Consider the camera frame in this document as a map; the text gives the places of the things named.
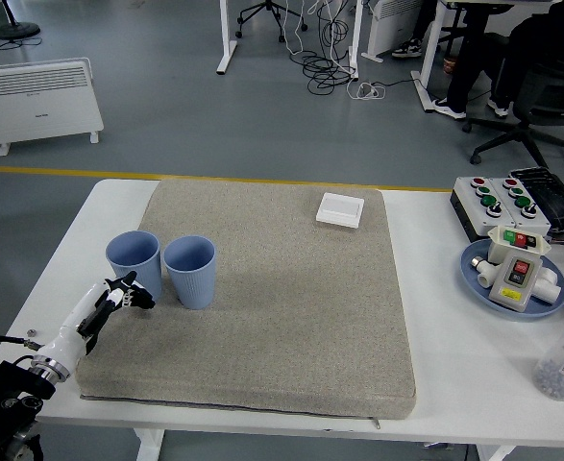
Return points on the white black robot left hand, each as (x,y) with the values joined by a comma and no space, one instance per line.
(75,322)

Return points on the blue ribbed plastic cup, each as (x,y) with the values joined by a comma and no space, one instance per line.
(192,288)
(137,264)

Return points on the white push-button control box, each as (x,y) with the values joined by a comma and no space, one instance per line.
(536,223)
(476,206)

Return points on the small brown cup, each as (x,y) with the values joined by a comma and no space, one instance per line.
(449,65)

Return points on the grey-brown cushion mat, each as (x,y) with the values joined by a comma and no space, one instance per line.
(286,312)

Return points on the white electric panel heater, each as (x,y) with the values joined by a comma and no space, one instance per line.
(36,101)

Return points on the black round floor stand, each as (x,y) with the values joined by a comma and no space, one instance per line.
(16,31)

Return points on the white desk leg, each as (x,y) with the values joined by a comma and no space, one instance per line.
(355,43)
(225,43)

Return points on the black chair wheel base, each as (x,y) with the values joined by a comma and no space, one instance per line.
(267,8)

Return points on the white table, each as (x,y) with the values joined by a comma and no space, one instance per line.
(454,360)

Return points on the white pipe fitting metal end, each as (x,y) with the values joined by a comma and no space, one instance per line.
(485,276)

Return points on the person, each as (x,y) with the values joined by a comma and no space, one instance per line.
(409,48)
(473,57)

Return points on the white desk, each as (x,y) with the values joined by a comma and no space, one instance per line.
(428,72)

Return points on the white heater with feet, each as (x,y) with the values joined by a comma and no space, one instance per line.
(392,24)

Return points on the blue plate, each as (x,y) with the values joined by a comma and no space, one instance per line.
(541,312)

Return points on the white pipe tee fitting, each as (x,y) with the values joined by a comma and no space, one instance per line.
(548,288)

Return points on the clear screw bottle red cap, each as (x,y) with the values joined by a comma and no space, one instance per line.
(560,365)

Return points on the black tool case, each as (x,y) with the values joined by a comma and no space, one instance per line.
(557,197)

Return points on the black office chair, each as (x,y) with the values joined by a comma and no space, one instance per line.
(550,96)

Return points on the white wall switch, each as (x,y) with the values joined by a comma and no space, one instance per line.
(339,210)

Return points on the beige green-red button switch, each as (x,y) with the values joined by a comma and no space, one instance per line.
(497,247)

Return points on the grey red-black button switch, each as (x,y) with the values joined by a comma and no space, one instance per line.
(512,288)

